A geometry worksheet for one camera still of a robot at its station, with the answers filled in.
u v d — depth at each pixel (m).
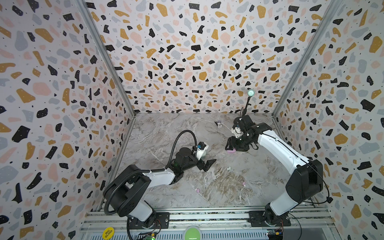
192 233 0.69
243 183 0.86
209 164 0.74
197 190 0.83
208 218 0.76
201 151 0.73
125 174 0.47
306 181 0.45
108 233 0.70
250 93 0.88
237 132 0.77
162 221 0.73
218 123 1.13
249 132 0.61
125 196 0.43
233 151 0.77
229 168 0.92
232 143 0.75
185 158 0.66
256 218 0.75
